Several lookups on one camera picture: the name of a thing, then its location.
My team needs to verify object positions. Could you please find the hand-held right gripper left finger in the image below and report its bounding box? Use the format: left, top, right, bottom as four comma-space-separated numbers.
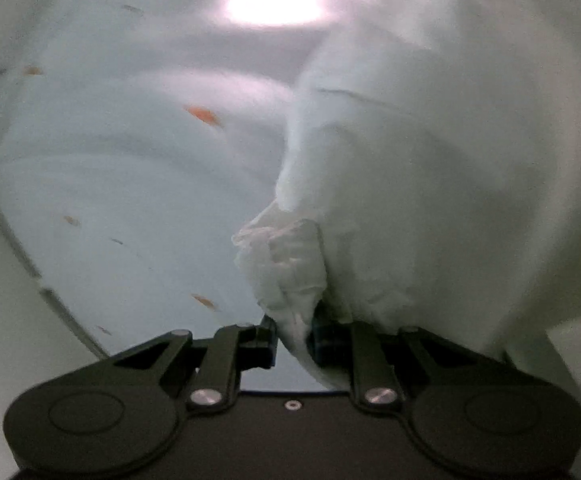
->
105, 316, 278, 413

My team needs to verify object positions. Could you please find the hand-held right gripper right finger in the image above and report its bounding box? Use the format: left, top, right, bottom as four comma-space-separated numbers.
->
308, 310, 511, 412

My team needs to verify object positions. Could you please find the white shirt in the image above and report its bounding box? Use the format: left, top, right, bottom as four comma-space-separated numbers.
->
233, 0, 581, 393

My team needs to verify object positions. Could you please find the carrot printed pale sheet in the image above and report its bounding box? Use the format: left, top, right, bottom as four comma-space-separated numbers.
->
0, 0, 391, 393

